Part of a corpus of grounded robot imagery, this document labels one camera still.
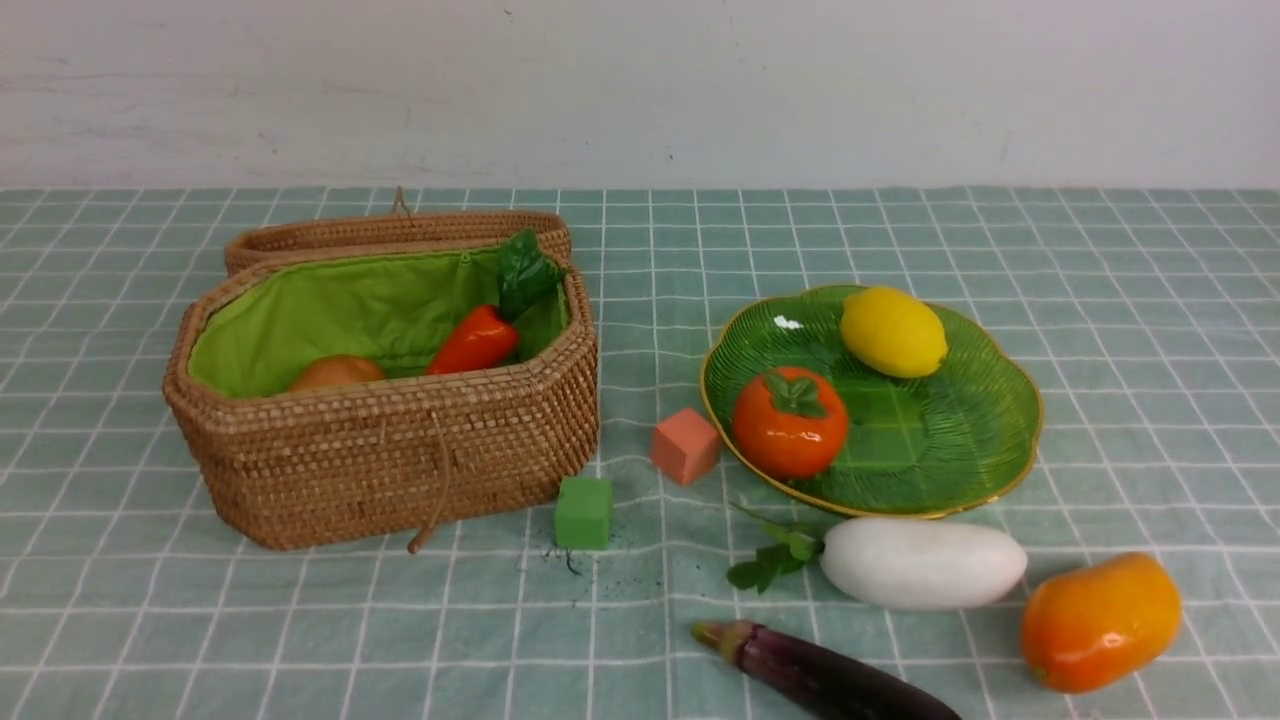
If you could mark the white radish with leaves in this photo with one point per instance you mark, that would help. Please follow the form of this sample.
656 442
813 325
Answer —
893 563

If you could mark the green foam cube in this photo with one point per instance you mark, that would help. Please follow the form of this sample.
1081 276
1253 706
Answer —
583 515

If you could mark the green glass leaf plate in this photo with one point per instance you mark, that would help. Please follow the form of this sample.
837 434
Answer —
926 448

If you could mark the orange persimmon with leaf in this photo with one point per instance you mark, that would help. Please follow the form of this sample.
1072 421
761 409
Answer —
789 423

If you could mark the red-orange carrot with leaves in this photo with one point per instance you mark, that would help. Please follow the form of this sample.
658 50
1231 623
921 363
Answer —
487 335

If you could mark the yellow lemon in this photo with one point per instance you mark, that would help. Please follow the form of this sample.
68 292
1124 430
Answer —
893 333

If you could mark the brown onion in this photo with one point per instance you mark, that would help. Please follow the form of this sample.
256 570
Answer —
337 370

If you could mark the woven wicker basket lid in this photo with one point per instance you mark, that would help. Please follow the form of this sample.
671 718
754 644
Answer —
399 226

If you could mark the orange mango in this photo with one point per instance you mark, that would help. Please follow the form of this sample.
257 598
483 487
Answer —
1090 627

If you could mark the woven wicker basket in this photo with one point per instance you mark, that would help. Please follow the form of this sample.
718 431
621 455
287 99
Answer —
336 464

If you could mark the green checkered tablecloth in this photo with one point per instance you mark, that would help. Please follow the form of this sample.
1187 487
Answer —
1147 318

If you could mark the purple eggplant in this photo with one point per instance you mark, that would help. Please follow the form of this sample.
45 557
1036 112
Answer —
826 683

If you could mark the orange foam cube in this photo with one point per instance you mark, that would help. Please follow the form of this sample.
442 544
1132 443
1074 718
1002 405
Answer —
685 446

